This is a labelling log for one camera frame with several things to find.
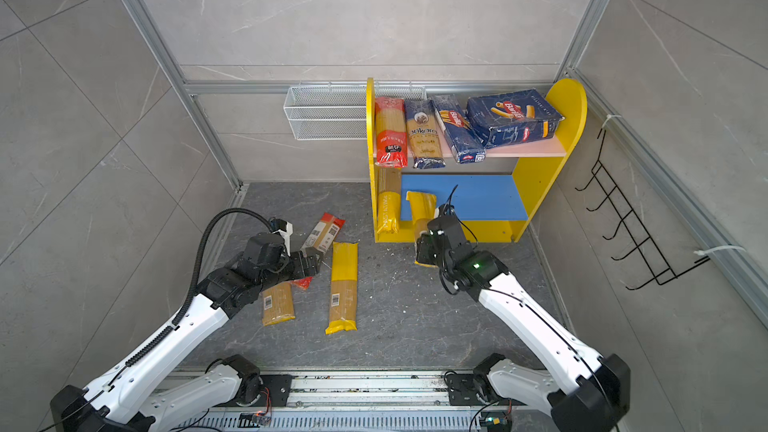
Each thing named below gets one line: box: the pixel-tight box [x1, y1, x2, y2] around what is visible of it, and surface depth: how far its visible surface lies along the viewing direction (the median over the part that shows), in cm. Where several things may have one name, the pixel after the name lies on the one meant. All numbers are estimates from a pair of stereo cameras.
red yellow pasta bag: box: [375, 97, 409, 168], surface depth 73 cm
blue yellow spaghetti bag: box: [405, 99, 446, 169], surface depth 73 cm
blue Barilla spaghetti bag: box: [431, 94, 487, 164], surface depth 73 cm
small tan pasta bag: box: [262, 282, 296, 327], surface depth 86 cm
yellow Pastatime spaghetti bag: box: [377, 167, 401, 234], surface depth 92 cm
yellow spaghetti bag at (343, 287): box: [325, 242, 359, 335], surface depth 90 cm
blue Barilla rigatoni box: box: [466, 88, 565, 149], surface depth 73 cm
